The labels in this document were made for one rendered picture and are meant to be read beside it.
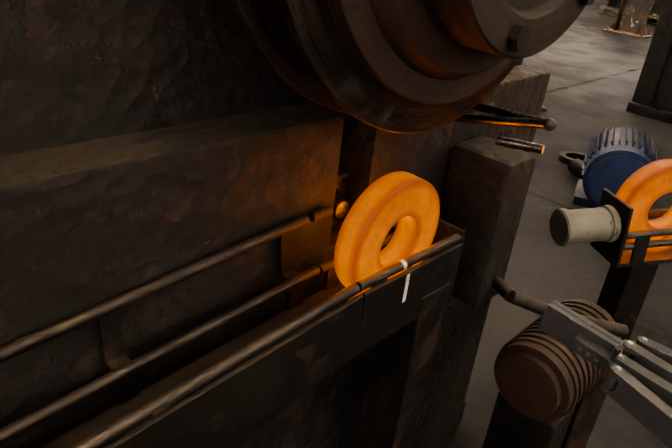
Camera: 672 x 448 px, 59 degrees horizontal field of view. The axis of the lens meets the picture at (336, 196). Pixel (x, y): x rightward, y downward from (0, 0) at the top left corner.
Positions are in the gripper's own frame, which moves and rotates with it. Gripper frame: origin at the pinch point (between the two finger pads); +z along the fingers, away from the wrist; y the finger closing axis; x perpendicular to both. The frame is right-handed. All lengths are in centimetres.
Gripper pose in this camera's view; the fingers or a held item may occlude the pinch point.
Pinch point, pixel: (579, 334)
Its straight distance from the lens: 61.5
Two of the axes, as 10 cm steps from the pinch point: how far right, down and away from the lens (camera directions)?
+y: 7.1, -2.3, 6.7
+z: -6.9, -4.4, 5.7
